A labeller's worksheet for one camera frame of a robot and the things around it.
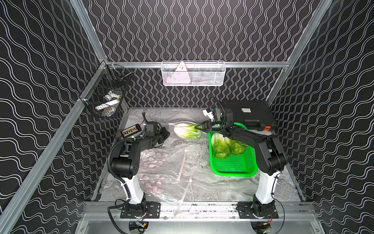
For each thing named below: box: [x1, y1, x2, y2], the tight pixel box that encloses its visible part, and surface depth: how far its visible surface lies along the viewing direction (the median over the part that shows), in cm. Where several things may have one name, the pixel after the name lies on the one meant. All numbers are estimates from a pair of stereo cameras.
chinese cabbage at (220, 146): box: [211, 132, 233, 159], surface depth 92 cm
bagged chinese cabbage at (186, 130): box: [168, 120, 207, 140], surface depth 88 cm
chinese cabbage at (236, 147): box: [226, 138, 249, 156], surface depth 92 cm
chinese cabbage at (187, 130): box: [174, 123, 203, 139], surface depth 87 cm
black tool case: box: [221, 99, 278, 132], surface depth 112 cm
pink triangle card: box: [169, 61, 191, 84], surface depth 91 cm
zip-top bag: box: [138, 171, 194, 217], surface depth 81 cm
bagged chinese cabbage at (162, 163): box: [139, 147, 188, 179], surface depth 90 cm
